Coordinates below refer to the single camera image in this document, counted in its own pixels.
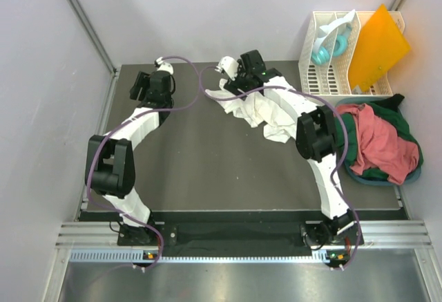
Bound white printed t shirt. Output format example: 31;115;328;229
204;79;296;144

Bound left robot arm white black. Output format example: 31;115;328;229
85;65;175;245

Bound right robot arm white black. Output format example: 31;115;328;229
217;50;354;250

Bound white plastic file organizer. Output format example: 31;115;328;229
298;11;393;99

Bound teal white headphones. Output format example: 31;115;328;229
311;10;356;66

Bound orange plastic folder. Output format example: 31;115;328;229
347;4;411;93

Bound pink t shirt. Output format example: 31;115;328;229
335;104;421;186

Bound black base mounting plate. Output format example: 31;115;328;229
117;210;363;247

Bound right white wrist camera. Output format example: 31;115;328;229
215;56;240;81

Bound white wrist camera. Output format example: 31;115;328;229
215;56;240;81
154;57;174;75

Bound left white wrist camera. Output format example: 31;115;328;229
154;57;174;75

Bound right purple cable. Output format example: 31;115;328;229
198;66;362;272

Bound purple cable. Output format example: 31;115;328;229
198;66;362;272
84;55;202;274

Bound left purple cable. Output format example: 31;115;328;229
84;55;202;274

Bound aluminium corner post left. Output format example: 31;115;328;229
48;0;120;75

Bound grey slotted cable duct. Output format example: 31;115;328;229
69;249;346;264

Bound aluminium frame rail front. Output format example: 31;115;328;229
56;220;432;254

